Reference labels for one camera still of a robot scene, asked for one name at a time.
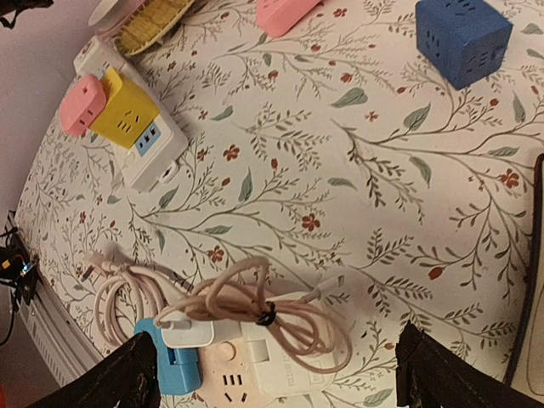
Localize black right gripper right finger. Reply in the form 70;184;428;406
395;322;543;407

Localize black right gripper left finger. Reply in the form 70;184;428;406
31;331;161;408

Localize dark blue cube socket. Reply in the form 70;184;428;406
415;0;513;90

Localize pink triangular power socket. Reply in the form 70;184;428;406
256;0;320;38

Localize cyan square plug adapter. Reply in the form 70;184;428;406
134;318;202;396

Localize round pink power socket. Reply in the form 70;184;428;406
195;292;341;408

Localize yellow cube socket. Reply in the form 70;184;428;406
90;67;160;149

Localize pink plug adapter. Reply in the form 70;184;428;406
59;75;106;137

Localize white charger left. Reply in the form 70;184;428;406
158;312;215;349

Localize white charger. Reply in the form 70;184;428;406
241;323;336;397
158;312;215;349

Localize floral square plate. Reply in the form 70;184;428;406
505;155;543;402

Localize white charger right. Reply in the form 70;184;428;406
241;323;336;397

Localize white power strip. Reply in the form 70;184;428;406
60;36;189;192

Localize woven bamboo tray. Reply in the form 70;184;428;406
113;0;194;56

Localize pink plate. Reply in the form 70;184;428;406
88;0;144;37

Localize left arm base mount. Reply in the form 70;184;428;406
1;210;39;346

